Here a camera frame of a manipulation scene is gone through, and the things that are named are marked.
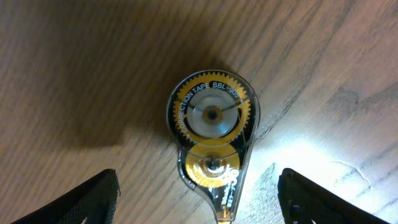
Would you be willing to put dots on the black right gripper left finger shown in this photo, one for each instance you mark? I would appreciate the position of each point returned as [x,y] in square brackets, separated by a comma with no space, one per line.
[93,201]

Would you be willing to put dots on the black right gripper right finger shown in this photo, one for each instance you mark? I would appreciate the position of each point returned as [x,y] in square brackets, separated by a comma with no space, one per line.
[304,202]

